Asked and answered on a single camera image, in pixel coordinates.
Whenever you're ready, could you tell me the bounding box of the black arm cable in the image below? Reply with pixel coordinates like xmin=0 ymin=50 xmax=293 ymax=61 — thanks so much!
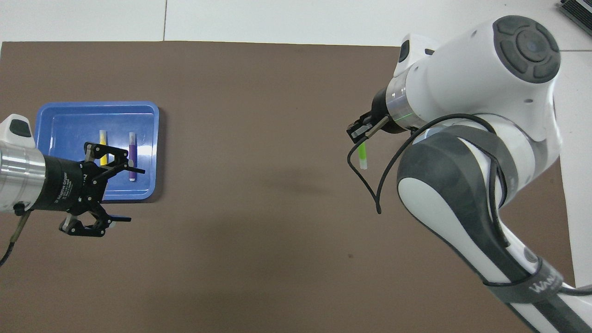
xmin=0 ymin=210 xmax=31 ymax=267
xmin=347 ymin=113 xmax=514 ymax=214

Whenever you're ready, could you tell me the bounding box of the brown table mat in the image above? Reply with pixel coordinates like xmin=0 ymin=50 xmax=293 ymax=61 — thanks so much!
xmin=0 ymin=41 xmax=581 ymax=333

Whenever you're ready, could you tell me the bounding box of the blue plastic tray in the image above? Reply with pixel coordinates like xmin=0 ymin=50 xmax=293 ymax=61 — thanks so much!
xmin=35 ymin=101 xmax=160 ymax=201

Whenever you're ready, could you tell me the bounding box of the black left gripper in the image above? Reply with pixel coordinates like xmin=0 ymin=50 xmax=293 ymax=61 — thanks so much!
xmin=36 ymin=142 xmax=146 ymax=236

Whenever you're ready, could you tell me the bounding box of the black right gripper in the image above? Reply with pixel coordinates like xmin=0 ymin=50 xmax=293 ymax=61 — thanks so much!
xmin=347 ymin=88 xmax=403 ymax=144

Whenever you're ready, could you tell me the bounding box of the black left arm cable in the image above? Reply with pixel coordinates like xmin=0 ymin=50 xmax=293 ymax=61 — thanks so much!
xmin=0 ymin=210 xmax=31 ymax=267

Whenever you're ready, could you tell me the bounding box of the purple pen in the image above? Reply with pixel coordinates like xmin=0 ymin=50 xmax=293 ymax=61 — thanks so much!
xmin=128 ymin=132 xmax=138 ymax=182

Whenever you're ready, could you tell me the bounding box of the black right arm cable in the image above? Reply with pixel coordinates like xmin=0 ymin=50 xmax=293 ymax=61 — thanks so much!
xmin=347 ymin=113 xmax=514 ymax=214

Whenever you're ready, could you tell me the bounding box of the grey ribbed device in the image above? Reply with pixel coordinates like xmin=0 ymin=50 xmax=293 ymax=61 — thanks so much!
xmin=559 ymin=0 xmax=592 ymax=24

